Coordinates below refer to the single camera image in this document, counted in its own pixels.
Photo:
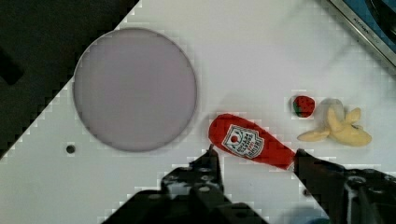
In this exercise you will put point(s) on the black toaster oven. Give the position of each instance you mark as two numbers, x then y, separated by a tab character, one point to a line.
373	21

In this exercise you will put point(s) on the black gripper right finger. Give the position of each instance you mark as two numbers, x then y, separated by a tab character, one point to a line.
348	196

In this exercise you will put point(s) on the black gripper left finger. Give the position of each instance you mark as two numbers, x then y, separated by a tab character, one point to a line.
203	171

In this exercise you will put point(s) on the plush peeled banana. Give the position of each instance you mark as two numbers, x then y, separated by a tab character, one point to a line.
339	125

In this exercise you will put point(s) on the red plush ketchup bottle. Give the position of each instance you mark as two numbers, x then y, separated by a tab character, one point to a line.
248	140

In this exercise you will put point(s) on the plush strawberry on table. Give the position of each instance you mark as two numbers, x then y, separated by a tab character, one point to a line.
303	106

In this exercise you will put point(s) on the round lilac plate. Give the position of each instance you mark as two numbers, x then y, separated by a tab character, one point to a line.
135	89

